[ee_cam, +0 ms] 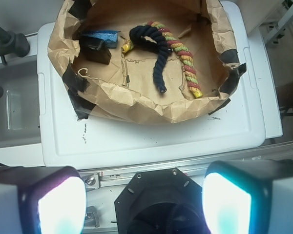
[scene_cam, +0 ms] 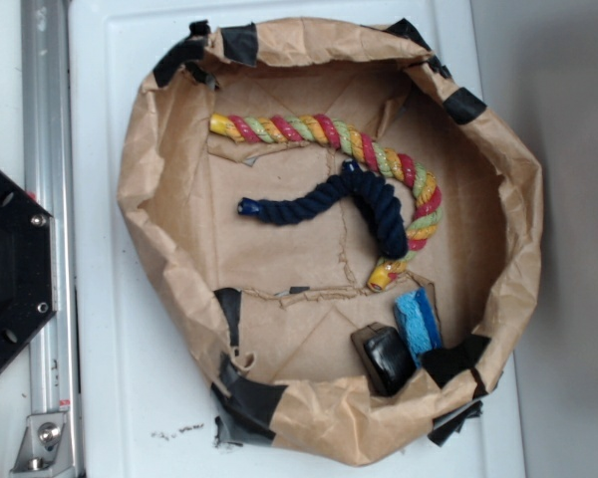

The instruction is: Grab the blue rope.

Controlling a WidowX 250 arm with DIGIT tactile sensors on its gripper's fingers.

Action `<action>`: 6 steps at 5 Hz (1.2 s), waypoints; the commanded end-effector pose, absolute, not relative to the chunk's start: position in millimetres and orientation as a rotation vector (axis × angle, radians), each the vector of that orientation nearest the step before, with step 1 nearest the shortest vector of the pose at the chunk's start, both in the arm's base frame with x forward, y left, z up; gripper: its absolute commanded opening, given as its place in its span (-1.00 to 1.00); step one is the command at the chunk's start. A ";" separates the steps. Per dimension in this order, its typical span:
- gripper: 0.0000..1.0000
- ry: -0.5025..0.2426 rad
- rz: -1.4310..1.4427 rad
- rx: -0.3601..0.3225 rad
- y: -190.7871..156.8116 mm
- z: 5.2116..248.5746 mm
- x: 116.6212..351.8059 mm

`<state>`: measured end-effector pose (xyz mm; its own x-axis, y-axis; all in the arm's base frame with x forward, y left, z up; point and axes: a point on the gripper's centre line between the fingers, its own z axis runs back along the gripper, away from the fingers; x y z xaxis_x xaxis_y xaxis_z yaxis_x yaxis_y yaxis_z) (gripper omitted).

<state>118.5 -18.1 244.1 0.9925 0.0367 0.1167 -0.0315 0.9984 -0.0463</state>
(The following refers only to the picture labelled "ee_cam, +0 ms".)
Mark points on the white plastic bin lid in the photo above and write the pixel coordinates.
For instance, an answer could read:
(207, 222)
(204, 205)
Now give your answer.
(251, 116)

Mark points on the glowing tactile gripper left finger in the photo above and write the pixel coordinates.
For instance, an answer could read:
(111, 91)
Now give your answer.
(41, 200)

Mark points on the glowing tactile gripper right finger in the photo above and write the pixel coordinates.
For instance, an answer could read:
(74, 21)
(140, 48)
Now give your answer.
(249, 197)

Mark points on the blue sponge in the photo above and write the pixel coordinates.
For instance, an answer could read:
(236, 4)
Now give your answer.
(110, 37)

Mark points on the crumpled brown paper tray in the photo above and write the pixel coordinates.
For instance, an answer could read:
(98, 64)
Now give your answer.
(200, 77)

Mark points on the black rectangular block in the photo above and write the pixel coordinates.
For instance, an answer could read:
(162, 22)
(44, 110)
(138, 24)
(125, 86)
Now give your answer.
(95, 50)

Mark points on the grey metal frame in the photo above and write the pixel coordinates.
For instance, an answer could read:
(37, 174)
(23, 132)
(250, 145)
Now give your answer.
(276, 25)

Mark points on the black octagonal mount plate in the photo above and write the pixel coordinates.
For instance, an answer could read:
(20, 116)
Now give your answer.
(160, 202)

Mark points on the clear plastic bin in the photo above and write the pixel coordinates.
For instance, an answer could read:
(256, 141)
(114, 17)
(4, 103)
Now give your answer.
(19, 103)

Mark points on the black clamp knob handle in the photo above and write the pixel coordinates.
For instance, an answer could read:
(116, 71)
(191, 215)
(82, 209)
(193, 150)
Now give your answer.
(11, 43)

